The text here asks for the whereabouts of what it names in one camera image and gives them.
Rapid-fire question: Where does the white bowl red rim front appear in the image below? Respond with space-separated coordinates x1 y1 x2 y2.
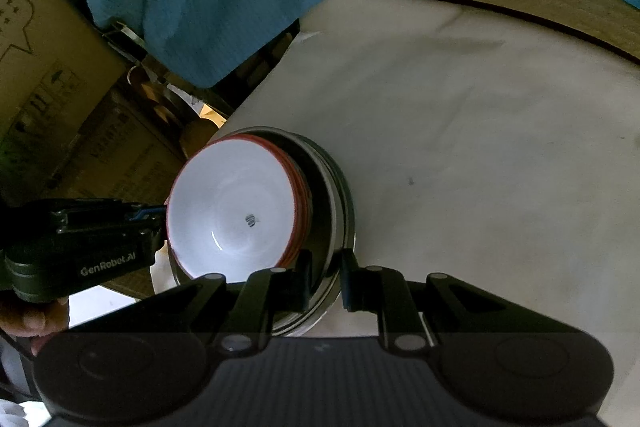
167 133 314 283

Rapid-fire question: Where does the deep steel bowl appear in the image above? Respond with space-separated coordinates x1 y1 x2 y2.
169 126 350 323

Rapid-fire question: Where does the steel plate with sticker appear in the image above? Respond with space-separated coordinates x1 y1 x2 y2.
271 130 356 337

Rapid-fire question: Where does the person's left hand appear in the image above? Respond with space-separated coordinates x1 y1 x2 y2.
1 295 70 355

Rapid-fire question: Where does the lower cardboard box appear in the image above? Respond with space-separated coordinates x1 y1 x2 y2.
1 83 186 204

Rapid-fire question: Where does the cardboard box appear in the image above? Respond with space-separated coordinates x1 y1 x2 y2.
1 83 186 204
0 0 129 143

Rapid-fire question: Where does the upper cardboard box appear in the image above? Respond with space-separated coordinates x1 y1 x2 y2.
0 0 129 143

